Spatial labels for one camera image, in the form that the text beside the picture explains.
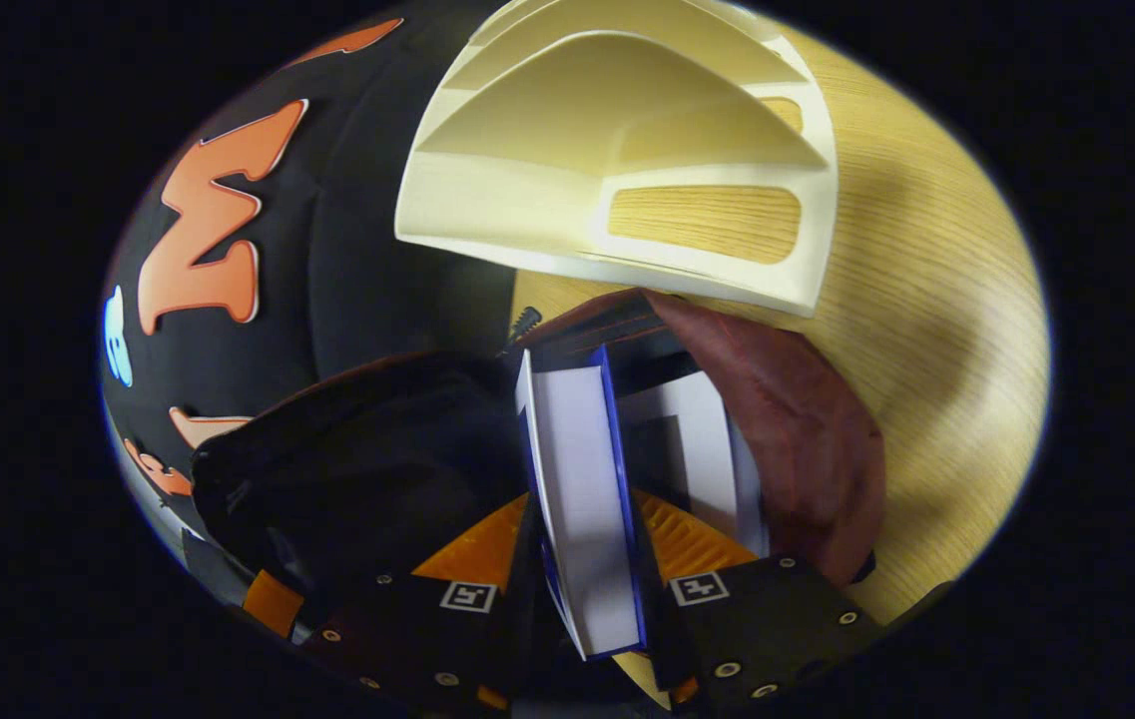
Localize grey and white book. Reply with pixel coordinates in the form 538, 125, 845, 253
617, 369, 770, 560

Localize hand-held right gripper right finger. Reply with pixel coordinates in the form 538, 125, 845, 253
627, 489, 887, 712

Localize blue cover book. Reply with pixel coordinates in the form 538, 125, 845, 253
514, 345, 650, 662

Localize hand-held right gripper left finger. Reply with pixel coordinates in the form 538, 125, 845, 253
302, 491, 568, 715

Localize maroon schoolbag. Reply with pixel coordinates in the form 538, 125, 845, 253
190, 288, 887, 640

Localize cream white bookshelf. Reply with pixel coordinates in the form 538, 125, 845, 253
394, 0, 840, 319

